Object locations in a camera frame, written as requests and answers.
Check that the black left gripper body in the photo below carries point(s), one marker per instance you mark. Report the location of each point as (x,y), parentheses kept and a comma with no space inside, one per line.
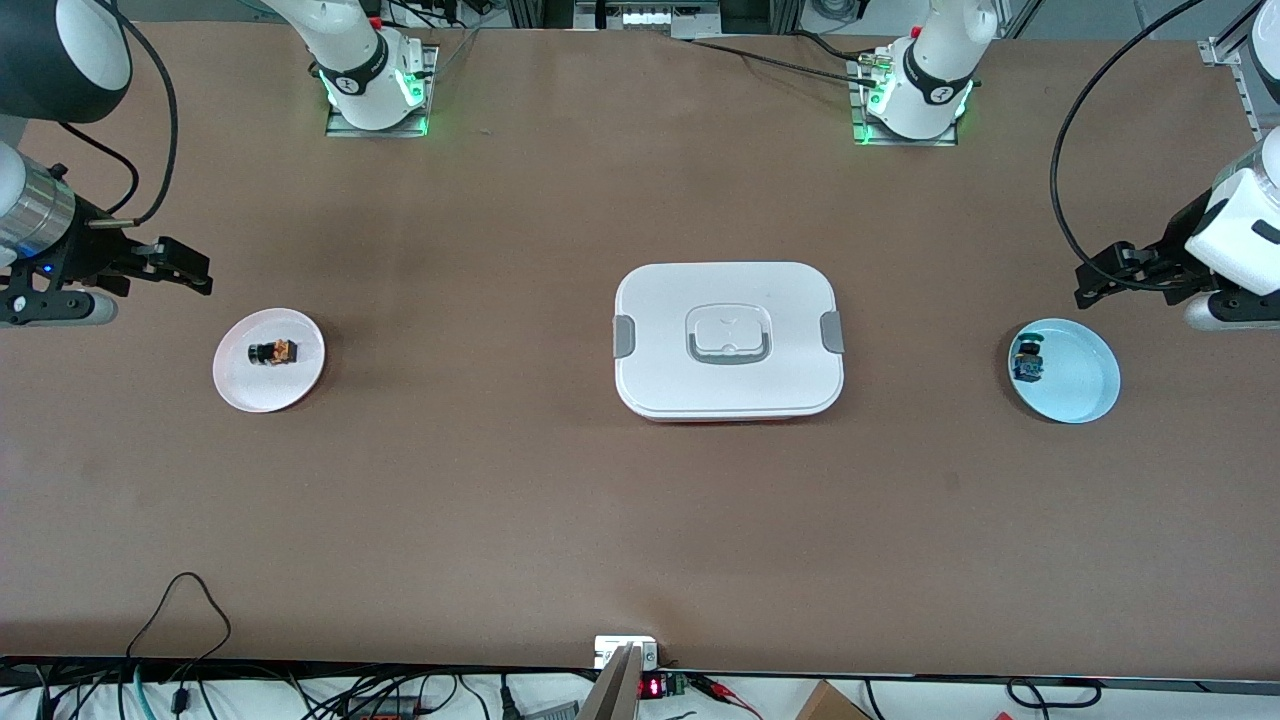
(1172,244)

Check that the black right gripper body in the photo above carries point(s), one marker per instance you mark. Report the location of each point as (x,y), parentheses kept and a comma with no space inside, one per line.
(88,254)

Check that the orange push button switch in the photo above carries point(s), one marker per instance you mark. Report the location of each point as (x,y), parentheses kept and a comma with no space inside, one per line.
(272,353)

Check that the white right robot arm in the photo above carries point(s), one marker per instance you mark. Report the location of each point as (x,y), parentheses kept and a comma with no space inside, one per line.
(355,60)

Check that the light blue round plate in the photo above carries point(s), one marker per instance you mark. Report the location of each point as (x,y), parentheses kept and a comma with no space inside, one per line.
(1080,375)

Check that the pink round plate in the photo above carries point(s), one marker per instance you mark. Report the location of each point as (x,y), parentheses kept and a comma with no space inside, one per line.
(268,390)

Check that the white lunch box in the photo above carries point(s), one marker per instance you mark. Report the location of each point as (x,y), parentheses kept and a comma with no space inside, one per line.
(728,385)

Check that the brown cardboard box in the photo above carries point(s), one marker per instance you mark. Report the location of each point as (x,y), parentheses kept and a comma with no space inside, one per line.
(828,705)

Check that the white power strip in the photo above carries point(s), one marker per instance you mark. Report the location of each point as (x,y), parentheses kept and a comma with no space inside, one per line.
(660,18)

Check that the small white mounting block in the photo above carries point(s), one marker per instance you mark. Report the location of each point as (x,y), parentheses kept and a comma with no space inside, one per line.
(603,648)

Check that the red clip lead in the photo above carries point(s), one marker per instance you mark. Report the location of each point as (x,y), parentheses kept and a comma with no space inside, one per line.
(725,695)

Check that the red digit display module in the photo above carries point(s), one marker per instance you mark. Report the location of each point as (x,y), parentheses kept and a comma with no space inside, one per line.
(652,687)

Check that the green mushroom button switch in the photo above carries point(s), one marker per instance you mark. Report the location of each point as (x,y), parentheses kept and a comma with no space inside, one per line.
(1027,365)

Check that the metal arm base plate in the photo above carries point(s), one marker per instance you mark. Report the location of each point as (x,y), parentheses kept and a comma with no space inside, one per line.
(345,130)
(900,143)

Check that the aluminium frame post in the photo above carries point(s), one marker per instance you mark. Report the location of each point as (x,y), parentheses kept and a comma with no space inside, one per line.
(1222,50)

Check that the aluminium camera mast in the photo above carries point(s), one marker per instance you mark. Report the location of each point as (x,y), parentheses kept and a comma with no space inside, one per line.
(612,695)

